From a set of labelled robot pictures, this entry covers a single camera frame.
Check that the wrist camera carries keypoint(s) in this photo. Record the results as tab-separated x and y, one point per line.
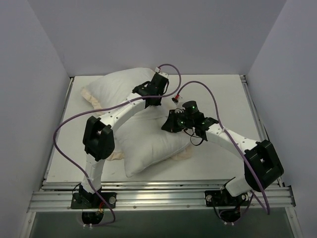
176	99
160	72

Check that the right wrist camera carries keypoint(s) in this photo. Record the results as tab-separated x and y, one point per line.
176	99

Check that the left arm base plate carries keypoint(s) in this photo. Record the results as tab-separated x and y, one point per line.
80	202

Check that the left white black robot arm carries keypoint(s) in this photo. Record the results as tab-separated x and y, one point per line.
98	137

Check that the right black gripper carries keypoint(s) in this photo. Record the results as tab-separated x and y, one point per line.
171	123

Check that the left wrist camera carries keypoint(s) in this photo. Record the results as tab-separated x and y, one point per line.
160	72

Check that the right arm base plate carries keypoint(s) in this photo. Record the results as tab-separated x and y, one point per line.
214	197

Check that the dark green ruffled pillowcase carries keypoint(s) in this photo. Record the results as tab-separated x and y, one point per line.
113	89

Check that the white pillow insert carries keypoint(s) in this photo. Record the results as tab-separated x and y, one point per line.
144	144

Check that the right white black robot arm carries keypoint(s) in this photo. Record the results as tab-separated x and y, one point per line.
262	165

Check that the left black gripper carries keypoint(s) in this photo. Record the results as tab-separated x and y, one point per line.
160	81

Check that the aluminium front rail frame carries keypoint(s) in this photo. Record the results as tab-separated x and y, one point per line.
131	196

